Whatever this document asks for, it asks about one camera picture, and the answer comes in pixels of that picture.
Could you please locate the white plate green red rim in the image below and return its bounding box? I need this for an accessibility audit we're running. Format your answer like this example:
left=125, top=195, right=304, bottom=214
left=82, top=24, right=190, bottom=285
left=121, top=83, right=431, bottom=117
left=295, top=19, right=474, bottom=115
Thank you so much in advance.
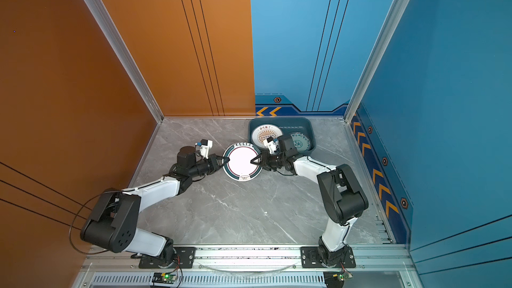
left=223, top=143, right=262, bottom=182

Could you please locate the circuit board right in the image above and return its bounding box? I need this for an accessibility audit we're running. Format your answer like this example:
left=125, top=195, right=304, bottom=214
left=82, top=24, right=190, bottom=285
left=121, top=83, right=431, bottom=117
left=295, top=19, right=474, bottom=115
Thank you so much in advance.
left=323, top=272, right=353, bottom=288

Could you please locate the large orange sunburst plate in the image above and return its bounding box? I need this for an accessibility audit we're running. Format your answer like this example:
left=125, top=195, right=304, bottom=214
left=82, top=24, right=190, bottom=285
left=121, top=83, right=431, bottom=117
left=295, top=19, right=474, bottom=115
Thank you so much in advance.
left=249, top=124, right=283, bottom=148

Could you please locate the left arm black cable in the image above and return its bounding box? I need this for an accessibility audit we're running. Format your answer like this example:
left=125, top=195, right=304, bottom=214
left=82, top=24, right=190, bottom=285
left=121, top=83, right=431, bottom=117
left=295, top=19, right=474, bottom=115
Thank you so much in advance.
left=69, top=191, right=113, bottom=256

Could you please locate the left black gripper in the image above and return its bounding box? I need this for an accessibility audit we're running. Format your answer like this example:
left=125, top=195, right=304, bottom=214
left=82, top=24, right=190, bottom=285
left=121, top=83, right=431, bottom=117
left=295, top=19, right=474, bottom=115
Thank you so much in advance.
left=188, top=155, right=230, bottom=180

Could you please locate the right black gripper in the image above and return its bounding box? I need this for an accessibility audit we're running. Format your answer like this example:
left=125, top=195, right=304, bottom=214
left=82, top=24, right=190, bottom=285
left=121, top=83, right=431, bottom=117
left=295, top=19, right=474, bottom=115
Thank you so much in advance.
left=251, top=151, right=287, bottom=172

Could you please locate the teal plastic bin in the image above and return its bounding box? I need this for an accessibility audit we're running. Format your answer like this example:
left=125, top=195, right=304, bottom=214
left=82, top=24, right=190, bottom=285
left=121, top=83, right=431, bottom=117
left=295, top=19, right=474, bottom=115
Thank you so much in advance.
left=248, top=117, right=316, bottom=155

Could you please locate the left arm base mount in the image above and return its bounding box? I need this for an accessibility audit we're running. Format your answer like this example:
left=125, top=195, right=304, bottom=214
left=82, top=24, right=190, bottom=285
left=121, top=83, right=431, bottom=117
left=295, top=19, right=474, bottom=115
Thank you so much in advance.
left=138, top=247, right=197, bottom=269

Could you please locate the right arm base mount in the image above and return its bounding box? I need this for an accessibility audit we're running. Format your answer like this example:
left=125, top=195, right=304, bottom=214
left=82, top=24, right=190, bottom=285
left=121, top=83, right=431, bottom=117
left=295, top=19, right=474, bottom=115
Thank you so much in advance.
left=301, top=245, right=357, bottom=269

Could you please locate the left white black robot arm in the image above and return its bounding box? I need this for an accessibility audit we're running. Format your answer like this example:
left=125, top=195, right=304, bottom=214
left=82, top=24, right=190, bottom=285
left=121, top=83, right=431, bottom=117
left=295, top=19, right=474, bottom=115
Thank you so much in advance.
left=80, top=141, right=229, bottom=268

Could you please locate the green circuit board left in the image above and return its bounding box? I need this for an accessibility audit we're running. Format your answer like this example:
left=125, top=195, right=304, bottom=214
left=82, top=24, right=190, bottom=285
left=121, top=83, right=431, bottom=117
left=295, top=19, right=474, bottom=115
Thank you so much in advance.
left=151, top=272, right=179, bottom=287

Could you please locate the aluminium rail frame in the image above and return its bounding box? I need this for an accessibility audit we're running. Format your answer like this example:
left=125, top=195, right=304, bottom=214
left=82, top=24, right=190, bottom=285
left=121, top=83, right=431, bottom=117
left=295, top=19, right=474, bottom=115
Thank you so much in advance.
left=73, top=244, right=423, bottom=287

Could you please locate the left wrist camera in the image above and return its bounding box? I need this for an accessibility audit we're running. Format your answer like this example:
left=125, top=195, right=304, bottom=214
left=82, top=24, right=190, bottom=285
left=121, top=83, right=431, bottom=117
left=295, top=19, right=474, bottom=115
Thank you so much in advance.
left=195, top=139, right=213, bottom=159

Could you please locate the green patterned plate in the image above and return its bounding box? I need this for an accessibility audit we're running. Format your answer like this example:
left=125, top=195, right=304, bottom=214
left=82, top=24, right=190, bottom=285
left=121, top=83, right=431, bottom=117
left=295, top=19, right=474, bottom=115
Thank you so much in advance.
left=291, top=132, right=311, bottom=153

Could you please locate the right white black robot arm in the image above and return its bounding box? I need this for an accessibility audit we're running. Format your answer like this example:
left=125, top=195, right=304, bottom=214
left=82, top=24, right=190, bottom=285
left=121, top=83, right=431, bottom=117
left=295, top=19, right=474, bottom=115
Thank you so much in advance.
left=251, top=135, right=369, bottom=269

